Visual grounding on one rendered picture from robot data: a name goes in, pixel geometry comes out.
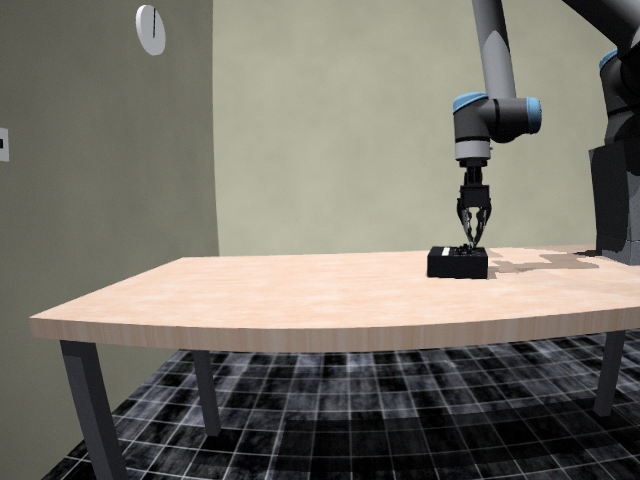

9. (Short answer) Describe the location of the black lighting desk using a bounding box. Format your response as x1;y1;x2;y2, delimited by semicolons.
427;243;488;279

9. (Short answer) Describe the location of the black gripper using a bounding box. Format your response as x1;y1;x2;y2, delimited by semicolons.
457;160;492;248

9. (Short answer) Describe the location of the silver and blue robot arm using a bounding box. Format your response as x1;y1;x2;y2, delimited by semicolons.
453;0;640;162

